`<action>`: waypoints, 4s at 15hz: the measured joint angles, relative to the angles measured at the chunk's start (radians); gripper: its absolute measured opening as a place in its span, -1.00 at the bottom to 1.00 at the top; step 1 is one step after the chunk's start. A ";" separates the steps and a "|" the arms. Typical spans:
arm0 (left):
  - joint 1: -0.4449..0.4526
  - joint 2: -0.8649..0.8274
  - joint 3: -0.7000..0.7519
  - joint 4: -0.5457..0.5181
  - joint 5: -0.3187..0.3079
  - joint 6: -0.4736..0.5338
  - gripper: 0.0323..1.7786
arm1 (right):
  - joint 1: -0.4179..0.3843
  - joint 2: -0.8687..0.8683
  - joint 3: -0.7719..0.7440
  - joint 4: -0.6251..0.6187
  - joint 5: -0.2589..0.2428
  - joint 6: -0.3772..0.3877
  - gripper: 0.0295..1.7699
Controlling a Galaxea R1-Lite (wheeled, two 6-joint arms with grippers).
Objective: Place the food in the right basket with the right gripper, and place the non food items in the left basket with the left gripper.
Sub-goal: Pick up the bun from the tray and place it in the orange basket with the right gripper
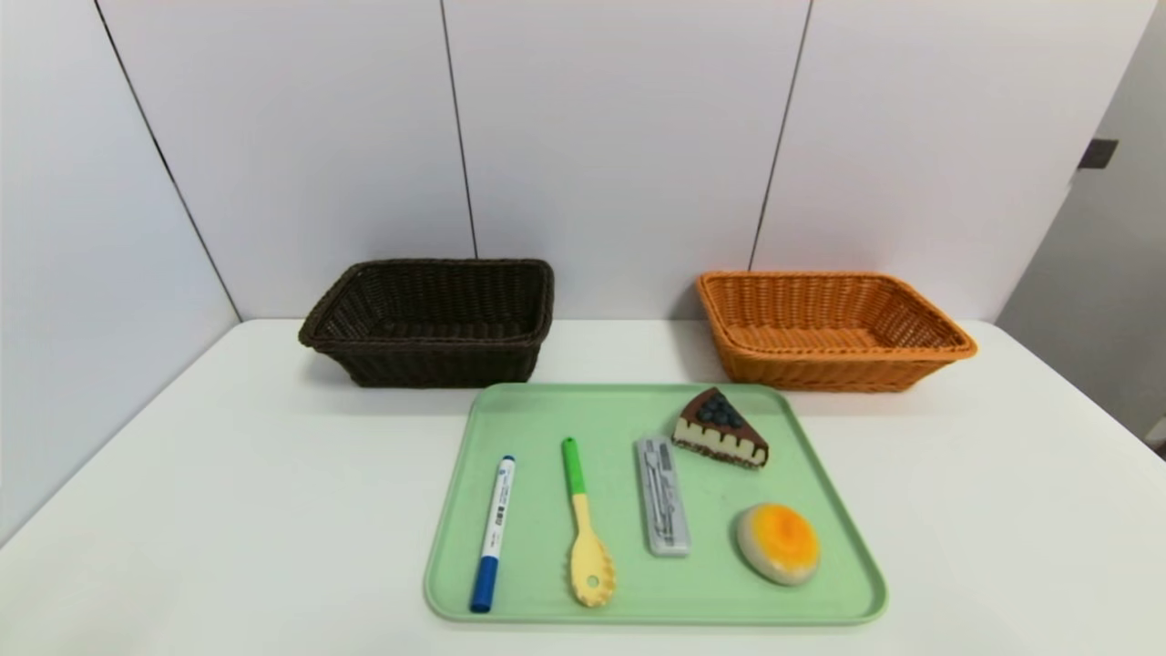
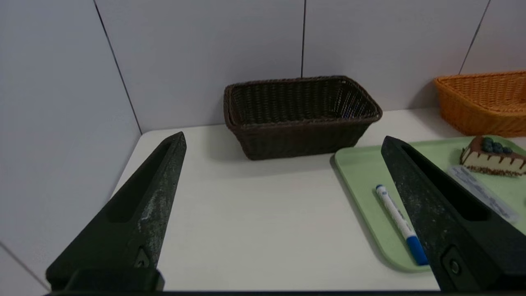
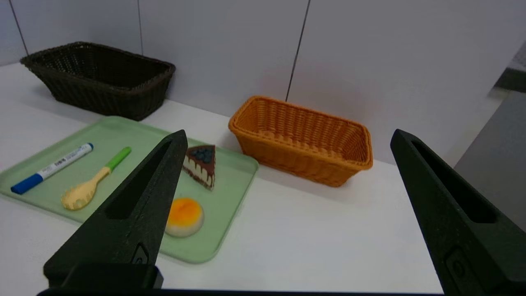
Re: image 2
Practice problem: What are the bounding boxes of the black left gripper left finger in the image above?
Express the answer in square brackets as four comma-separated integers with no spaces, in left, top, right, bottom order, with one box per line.
[46,132,187,291]

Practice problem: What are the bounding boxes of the light green plastic tray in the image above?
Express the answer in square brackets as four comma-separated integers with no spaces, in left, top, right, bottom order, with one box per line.
[334,136,526,273]

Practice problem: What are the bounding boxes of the blue and white marker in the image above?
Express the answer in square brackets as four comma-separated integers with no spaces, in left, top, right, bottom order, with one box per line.
[375,185,429,266]

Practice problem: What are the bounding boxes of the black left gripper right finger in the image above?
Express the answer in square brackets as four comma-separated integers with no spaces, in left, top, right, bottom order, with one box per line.
[381,136,526,291]

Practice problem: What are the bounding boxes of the orange wicker basket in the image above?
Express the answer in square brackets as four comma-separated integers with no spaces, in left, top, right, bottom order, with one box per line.
[434,71,526,137]

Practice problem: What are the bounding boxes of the dark brown wicker basket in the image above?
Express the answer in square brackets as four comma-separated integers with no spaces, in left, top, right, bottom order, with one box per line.
[224,75,383,160]

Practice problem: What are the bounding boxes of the chocolate cake slice toy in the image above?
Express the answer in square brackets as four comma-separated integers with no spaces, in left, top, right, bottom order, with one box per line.
[459,136,526,178]

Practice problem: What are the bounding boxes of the clear grey cutlery case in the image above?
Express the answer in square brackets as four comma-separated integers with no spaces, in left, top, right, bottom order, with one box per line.
[448,165,519,224]

